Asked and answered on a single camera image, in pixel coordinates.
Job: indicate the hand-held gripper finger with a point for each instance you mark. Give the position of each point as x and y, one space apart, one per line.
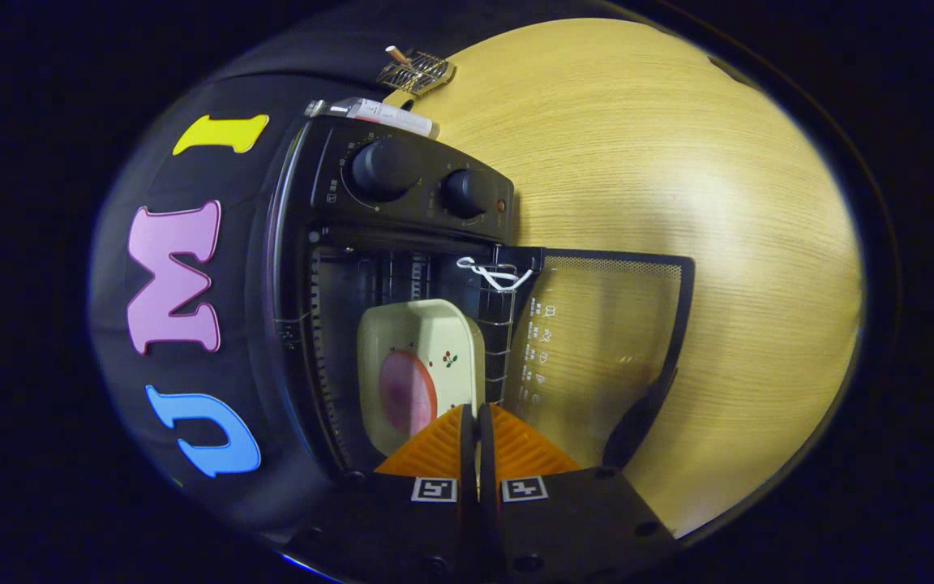
467 454
487 454

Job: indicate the pink ham slice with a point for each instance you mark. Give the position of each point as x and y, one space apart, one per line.
406 393

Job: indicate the cream square plate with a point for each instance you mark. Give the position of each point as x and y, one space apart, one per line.
426 324

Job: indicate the black toaster oven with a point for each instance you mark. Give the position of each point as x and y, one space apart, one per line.
410 199

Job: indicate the clear bottle pink label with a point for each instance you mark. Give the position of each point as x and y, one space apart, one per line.
386 113

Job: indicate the wooden stick in basket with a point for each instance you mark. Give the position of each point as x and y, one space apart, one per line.
396 54

